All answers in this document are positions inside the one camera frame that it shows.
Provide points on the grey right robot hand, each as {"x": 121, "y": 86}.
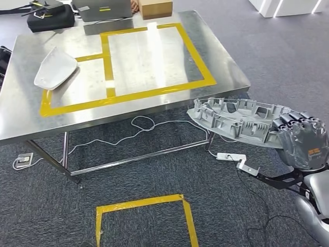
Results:
{"x": 305, "y": 143}

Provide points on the grey plastic hubcap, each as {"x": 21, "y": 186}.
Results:
{"x": 238, "y": 134}

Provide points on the stainless steel workbench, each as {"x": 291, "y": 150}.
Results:
{"x": 154, "y": 58}

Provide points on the white plastic shell part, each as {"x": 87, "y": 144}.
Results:
{"x": 55, "y": 70}

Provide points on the white power strip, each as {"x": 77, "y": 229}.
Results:
{"x": 231, "y": 156}

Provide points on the yellow floor tape square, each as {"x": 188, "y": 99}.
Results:
{"x": 139, "y": 201}

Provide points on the yellow tape grid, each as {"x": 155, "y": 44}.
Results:
{"x": 128, "y": 97}

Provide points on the brown cardboard box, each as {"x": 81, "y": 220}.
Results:
{"x": 155, "y": 8}

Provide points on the grey metal box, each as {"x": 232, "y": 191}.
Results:
{"x": 103, "y": 13}

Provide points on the black soft bag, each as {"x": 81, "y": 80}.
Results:
{"x": 51, "y": 22}

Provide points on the black handheld device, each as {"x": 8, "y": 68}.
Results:
{"x": 48, "y": 5}

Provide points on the grey floor socket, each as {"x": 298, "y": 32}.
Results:
{"x": 25, "y": 159}

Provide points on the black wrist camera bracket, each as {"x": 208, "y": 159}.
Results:
{"x": 280, "y": 182}

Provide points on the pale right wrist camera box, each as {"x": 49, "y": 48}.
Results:
{"x": 247, "y": 167}

